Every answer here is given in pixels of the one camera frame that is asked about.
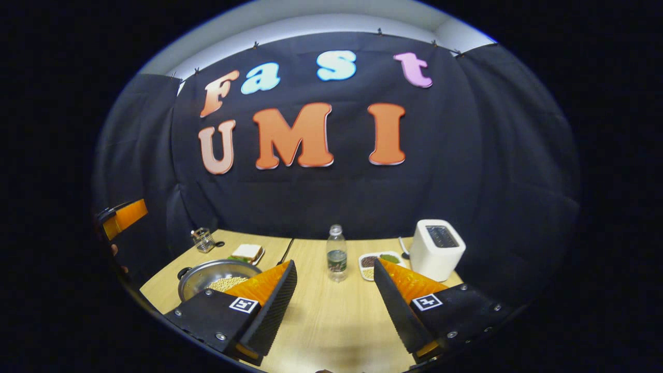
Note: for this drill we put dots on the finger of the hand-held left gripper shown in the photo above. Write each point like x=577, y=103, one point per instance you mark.
x=127, y=215

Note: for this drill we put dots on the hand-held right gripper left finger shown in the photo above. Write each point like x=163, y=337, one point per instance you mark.
x=272, y=311

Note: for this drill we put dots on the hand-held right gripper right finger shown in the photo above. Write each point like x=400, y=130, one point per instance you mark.
x=396, y=311

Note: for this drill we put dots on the pile of yellow soybeans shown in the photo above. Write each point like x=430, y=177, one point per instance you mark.
x=225, y=284

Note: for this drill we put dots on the small white plate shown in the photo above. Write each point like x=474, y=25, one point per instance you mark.
x=259, y=257

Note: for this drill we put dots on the white divided dish with beans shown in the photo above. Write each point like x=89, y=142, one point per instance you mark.
x=369, y=261

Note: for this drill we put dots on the sandwich with lettuce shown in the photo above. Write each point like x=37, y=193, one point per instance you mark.
x=247, y=252

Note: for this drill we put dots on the white toaster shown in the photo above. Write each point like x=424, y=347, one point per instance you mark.
x=437, y=251

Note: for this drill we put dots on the clear plastic water bottle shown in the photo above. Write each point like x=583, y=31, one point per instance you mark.
x=336, y=256

